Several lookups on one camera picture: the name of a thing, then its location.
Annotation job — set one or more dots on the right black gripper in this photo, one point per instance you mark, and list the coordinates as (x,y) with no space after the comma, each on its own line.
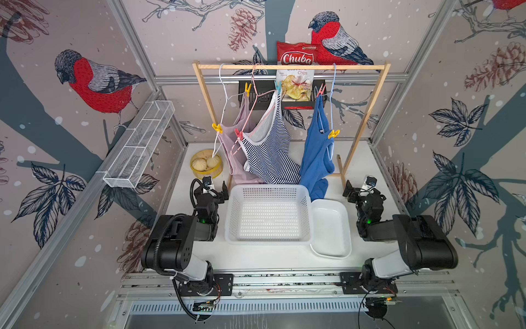
(355,195)

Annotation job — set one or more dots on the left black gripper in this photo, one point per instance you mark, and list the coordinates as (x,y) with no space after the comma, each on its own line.
(218,195)

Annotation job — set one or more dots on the pink tank top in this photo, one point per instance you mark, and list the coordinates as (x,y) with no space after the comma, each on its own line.
(236,158)

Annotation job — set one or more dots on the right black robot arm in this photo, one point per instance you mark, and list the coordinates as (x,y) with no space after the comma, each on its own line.
(422,245)

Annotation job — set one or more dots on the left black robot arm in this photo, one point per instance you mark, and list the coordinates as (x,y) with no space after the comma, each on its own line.
(169,248)

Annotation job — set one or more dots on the blue tank top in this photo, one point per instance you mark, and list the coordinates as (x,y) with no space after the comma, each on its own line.
(317,161)

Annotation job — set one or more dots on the striped tank top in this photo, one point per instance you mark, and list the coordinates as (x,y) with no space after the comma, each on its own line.
(266,148)

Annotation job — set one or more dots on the yellow steamer with buns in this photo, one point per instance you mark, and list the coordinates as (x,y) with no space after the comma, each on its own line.
(206,163)

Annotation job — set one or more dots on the white plastic tray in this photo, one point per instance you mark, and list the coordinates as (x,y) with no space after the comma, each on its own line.
(332,234)

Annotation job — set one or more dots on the white perforated basket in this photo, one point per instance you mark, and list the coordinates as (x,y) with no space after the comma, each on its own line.
(269,215)

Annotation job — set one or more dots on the yellow clothespin on blue top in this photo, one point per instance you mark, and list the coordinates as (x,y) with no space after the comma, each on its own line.
(334,134)

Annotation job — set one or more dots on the red clothespin on striped top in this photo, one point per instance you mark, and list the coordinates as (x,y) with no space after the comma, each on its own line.
(239,134)

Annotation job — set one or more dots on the red clothespin on blue top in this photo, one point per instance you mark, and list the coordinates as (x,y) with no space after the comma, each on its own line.
(321,90)

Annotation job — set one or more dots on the red chips bag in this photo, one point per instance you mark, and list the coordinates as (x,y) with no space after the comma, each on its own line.
(296,84)

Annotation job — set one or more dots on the wooden clothes rack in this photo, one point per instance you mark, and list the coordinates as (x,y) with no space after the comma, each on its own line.
(383,73)

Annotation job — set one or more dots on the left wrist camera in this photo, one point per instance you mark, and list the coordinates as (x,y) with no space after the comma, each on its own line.
(208,183)

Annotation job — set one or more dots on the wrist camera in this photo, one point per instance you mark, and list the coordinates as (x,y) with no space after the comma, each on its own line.
(370,182)
(208,183)

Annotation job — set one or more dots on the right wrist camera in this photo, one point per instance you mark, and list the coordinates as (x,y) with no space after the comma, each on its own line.
(370,182)

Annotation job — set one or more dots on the pink wire hanger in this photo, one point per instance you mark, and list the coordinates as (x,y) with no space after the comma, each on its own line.
(256,94)

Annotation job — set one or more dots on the white wire mesh shelf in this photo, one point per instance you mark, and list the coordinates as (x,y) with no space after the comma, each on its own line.
(132,160)

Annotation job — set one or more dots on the black wall basket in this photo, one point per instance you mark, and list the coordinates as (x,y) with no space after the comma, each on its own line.
(266,86)

